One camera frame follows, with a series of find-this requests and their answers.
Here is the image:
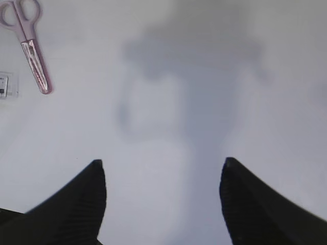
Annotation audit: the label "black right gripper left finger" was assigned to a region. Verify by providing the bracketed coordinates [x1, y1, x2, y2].
[1, 159, 106, 244]

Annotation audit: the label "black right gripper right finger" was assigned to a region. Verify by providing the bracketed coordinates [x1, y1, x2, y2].
[220, 157, 326, 244]

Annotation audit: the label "pink capped scissors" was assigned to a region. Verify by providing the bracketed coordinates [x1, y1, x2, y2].
[1, 1, 53, 94]

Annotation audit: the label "clear plastic ruler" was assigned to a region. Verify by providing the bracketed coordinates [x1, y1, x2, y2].
[1, 71, 19, 100]

